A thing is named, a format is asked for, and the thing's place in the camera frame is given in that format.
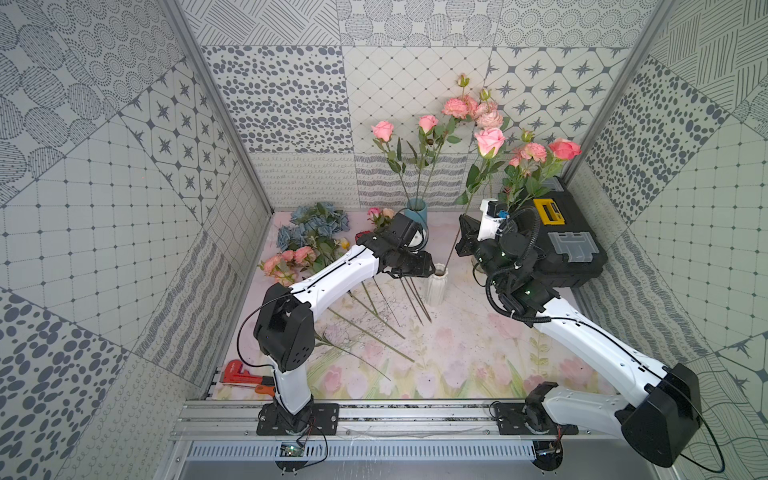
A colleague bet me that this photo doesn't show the large pink rose stem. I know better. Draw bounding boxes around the large pink rose stem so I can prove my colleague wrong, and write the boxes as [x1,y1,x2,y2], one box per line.
[520,139,582,198]

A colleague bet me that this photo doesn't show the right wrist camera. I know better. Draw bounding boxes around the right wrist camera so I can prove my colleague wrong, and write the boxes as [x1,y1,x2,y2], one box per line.
[477,199,509,241]

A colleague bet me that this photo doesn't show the bunch of artificial flowers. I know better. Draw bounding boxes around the bunch of artificial flowers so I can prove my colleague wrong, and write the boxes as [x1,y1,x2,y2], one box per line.
[259,202,434,364]

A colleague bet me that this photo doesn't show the white ribbed vase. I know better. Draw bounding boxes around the white ribbed vase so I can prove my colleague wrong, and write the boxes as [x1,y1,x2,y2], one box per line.
[425,263,449,307]

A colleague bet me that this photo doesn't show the red pipe wrench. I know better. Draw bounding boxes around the red pipe wrench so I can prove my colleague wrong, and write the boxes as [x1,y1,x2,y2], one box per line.
[220,360,276,397]

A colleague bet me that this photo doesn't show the pink peony flower stem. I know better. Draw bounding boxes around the pink peony flower stem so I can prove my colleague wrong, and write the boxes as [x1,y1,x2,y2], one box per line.
[422,73,478,200]

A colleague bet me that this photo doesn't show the pink carnation stem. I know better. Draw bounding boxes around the pink carnation stem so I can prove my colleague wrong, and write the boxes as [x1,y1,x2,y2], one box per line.
[314,333,390,380]

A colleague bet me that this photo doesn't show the aluminium rail frame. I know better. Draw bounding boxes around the aluminium rail frame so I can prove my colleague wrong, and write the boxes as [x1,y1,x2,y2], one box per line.
[171,390,628,441]

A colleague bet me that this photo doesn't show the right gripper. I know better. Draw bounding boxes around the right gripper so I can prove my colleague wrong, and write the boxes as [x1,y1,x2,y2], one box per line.
[456,215,509,292]

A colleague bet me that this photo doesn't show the black toolbox yellow latch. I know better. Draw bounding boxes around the black toolbox yellow latch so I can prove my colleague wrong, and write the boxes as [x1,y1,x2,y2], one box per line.
[527,177,607,288]

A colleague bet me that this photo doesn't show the pink rose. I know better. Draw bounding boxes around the pink rose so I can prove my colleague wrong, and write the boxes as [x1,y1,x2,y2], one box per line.
[442,127,507,274]

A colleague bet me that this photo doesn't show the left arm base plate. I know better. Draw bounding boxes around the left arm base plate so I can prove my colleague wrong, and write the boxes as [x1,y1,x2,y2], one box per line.
[256,401,340,436]

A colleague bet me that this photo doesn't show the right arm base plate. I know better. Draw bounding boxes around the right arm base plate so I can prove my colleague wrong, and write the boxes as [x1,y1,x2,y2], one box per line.
[489,401,579,435]

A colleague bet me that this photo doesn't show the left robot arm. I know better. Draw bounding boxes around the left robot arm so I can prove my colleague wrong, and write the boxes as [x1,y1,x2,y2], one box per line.
[253,213,435,432]

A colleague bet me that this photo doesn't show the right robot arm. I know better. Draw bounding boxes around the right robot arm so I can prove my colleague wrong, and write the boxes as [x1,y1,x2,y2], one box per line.
[455,212,709,471]

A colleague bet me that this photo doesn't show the blue cylindrical vase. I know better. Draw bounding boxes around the blue cylindrical vase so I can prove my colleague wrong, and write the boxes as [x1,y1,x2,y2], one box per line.
[402,198,428,229]

